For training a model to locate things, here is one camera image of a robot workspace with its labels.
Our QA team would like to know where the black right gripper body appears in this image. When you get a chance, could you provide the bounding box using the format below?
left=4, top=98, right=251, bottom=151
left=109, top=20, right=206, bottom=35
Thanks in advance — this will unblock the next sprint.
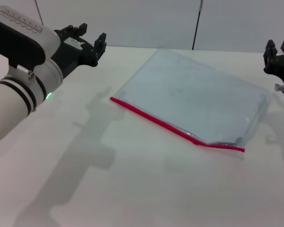
left=263, top=52, right=284, bottom=82

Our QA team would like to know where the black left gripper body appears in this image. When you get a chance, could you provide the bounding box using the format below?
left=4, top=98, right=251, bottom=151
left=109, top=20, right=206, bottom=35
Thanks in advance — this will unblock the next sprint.
left=49, top=30, right=98, bottom=79

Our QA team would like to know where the clear document bag red zip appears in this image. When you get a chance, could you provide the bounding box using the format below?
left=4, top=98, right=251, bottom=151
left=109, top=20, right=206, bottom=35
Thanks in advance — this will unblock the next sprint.
left=109, top=48, right=274, bottom=161

